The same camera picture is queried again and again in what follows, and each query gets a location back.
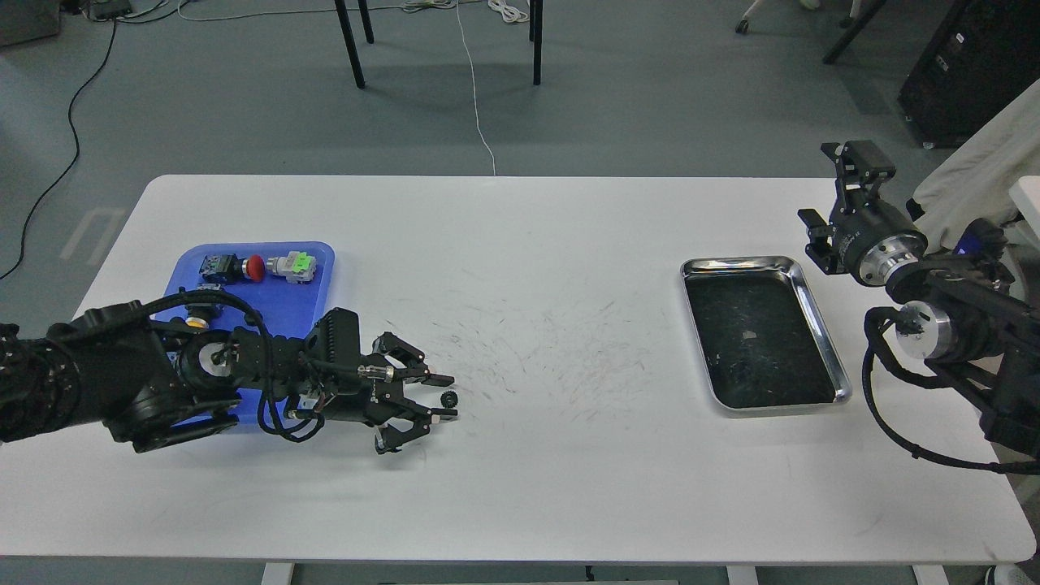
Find green white switch component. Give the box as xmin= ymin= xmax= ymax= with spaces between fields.
xmin=265 ymin=251 xmax=319 ymax=284

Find black cabinet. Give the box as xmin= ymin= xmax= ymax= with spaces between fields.
xmin=898 ymin=1 xmax=1039 ymax=150

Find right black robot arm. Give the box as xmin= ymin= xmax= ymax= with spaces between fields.
xmin=798 ymin=141 xmax=1039 ymax=475

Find beige cloth cover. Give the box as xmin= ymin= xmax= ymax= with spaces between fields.
xmin=912 ymin=82 xmax=1039 ymax=254

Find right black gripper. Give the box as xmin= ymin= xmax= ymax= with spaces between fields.
xmin=796 ymin=139 xmax=928 ymax=288

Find metal tray with black mat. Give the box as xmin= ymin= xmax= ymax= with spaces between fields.
xmin=680 ymin=255 xmax=853 ymax=416

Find black chair legs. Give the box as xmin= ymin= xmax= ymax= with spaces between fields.
xmin=334 ymin=0 xmax=545 ymax=90

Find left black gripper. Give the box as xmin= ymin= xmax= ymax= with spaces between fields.
xmin=322 ymin=331 xmax=458 ymax=454

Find yellow push button switch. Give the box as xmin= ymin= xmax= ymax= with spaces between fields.
xmin=184 ymin=301 xmax=223 ymax=330

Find white floor cable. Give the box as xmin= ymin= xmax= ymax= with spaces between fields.
xmin=176 ymin=0 xmax=531 ymax=176

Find red push button switch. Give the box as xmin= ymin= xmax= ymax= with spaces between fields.
xmin=198 ymin=254 xmax=267 ymax=284

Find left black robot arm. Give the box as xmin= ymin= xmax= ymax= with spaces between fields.
xmin=1 ymin=289 xmax=458 ymax=454

